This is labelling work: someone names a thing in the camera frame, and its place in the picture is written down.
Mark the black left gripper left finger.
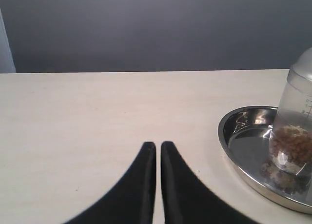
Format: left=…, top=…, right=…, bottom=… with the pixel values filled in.
left=67, top=142, right=156, bottom=224

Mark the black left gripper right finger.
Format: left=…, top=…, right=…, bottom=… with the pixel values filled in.
left=160, top=141, right=253, bottom=224

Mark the clear plastic shaker bottle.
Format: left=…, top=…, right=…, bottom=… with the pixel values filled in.
left=269, top=49, right=312, bottom=176

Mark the round stainless steel plate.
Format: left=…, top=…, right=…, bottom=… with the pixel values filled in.
left=218, top=106, right=312, bottom=214

